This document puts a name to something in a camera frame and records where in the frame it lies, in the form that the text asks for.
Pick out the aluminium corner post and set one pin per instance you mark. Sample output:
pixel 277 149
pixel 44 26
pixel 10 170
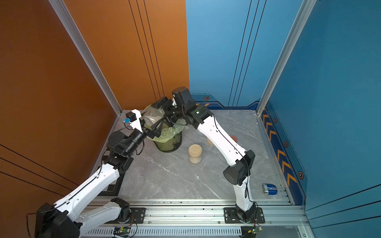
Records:
pixel 292 38
pixel 73 31

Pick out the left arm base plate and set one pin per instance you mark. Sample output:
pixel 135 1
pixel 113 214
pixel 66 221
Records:
pixel 138 214

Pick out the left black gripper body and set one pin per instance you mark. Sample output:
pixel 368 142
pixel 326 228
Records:
pixel 137 139

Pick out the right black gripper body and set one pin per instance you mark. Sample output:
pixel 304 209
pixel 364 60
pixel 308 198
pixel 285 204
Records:
pixel 177 112

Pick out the right aluminium corner post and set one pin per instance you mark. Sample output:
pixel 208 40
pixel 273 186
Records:
pixel 292 38

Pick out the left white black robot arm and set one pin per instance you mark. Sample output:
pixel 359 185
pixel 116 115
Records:
pixel 66 218

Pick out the yellow-green plastic bin liner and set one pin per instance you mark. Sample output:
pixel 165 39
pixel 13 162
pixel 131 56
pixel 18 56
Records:
pixel 169 133

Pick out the green circuit board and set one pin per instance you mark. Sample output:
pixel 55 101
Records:
pixel 121 232
pixel 254 231

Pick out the left aluminium corner post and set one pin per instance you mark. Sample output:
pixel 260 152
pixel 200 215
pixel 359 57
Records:
pixel 73 31

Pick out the right green circuit board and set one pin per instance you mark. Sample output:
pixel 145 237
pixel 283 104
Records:
pixel 254 231

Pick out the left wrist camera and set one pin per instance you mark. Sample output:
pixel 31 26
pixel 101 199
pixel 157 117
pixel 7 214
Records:
pixel 133 118

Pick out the blue silver can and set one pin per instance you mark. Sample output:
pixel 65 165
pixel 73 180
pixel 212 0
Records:
pixel 269 189

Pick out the black white checkerboard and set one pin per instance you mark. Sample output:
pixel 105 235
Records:
pixel 112 189

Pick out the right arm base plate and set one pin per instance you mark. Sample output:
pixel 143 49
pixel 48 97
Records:
pixel 231 216

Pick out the aluminium front rail frame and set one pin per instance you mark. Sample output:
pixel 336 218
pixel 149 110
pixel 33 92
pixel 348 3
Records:
pixel 205 218

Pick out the red jar lid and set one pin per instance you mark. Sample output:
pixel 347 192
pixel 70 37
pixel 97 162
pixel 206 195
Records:
pixel 234 138

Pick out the left green circuit board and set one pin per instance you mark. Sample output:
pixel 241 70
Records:
pixel 121 232

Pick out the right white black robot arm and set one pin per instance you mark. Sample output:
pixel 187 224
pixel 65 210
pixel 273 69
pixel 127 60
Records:
pixel 240 161

